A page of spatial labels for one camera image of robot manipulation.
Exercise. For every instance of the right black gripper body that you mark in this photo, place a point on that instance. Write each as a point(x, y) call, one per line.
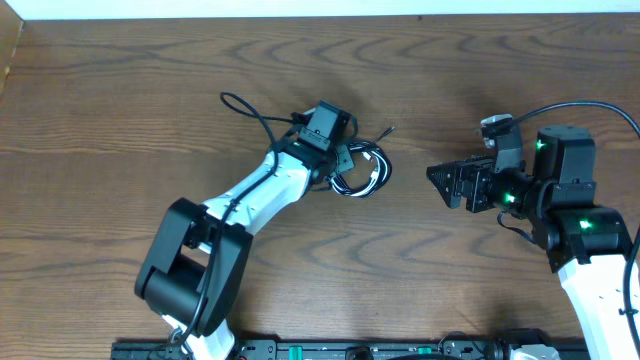
point(470, 183)

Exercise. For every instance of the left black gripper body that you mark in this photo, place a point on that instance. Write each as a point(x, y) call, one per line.
point(343, 160)

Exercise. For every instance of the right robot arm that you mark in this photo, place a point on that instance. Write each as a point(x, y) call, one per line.
point(587, 245)

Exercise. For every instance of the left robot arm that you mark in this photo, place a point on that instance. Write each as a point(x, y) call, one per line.
point(192, 273)

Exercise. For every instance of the cardboard side panel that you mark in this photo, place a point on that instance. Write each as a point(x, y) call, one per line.
point(11, 25)

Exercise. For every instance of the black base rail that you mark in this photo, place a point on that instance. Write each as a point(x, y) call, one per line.
point(272, 350)

